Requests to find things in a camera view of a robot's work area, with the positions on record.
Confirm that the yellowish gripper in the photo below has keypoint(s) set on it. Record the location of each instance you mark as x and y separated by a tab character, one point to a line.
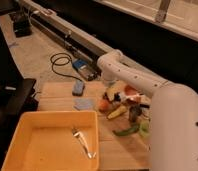
113	94

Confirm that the dark purple grapes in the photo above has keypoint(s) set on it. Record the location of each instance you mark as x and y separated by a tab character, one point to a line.
105	96

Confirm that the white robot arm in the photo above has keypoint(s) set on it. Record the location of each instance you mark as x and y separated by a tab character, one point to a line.
173	126

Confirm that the yellow plastic tray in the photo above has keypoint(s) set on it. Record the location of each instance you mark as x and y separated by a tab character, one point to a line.
43	141

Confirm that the orange fruit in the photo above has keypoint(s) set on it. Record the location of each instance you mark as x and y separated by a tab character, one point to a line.
103	105

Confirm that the red bowl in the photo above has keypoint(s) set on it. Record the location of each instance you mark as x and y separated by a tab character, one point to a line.
129	90

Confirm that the dark spice jar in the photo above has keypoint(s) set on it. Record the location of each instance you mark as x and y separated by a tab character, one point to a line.
134	112

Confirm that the blue sponge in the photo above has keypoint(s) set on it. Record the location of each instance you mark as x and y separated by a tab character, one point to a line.
78	88

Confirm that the blue electronic box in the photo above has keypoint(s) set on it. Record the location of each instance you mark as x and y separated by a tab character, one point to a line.
84	70

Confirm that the green chili pepper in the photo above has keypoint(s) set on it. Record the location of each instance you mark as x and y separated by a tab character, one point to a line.
127	132

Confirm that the green plastic cup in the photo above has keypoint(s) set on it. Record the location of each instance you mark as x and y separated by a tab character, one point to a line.
144	129

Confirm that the silver metal fork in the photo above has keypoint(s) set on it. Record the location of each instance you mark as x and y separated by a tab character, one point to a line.
80	137

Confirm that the black chair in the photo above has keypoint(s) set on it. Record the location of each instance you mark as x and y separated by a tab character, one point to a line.
14	100

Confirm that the black box device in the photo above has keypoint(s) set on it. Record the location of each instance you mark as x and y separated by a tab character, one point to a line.
21	25

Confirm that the white handled knife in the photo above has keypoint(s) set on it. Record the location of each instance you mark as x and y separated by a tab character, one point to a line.
136	98

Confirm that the long metal rail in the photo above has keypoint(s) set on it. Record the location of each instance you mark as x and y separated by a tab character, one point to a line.
75	36

